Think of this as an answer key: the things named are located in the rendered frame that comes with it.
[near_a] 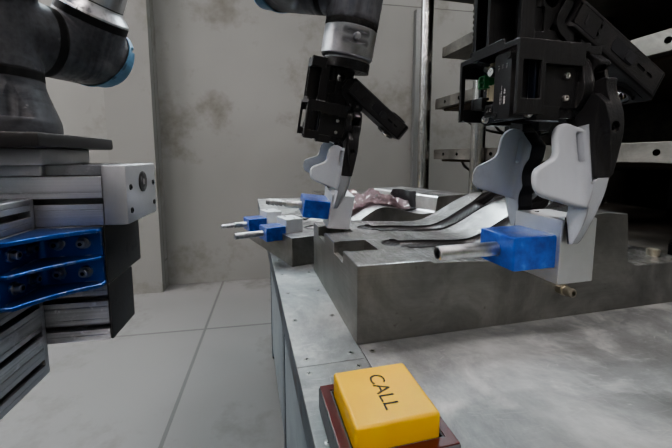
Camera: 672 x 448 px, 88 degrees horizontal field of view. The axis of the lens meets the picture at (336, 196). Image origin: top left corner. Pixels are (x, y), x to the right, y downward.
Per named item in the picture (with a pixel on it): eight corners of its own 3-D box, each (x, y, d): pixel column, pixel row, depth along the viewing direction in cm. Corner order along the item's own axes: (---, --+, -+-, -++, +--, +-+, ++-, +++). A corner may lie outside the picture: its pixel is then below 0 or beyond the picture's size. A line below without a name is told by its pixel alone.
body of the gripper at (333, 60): (295, 136, 55) (307, 57, 53) (347, 145, 58) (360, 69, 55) (302, 141, 48) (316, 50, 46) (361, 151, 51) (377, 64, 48)
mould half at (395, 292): (356, 345, 38) (357, 224, 37) (313, 270, 63) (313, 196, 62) (687, 299, 51) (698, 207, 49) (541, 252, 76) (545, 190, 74)
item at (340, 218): (264, 223, 51) (268, 188, 50) (263, 213, 56) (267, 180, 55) (349, 230, 55) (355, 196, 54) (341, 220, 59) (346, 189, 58)
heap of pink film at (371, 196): (336, 226, 74) (336, 189, 73) (299, 214, 89) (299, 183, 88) (424, 215, 87) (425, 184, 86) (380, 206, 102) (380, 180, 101)
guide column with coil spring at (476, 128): (469, 291, 144) (484, -46, 130) (461, 286, 150) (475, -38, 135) (480, 290, 146) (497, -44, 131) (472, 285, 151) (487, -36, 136)
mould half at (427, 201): (292, 267, 66) (291, 209, 64) (249, 238, 88) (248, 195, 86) (468, 235, 91) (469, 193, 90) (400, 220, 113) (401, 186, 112)
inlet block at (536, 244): (453, 297, 26) (456, 226, 25) (421, 275, 31) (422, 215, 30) (592, 281, 29) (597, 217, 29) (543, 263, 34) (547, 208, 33)
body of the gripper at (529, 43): (455, 130, 32) (461, -11, 30) (534, 132, 34) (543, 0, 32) (519, 123, 24) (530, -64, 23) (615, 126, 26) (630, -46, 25)
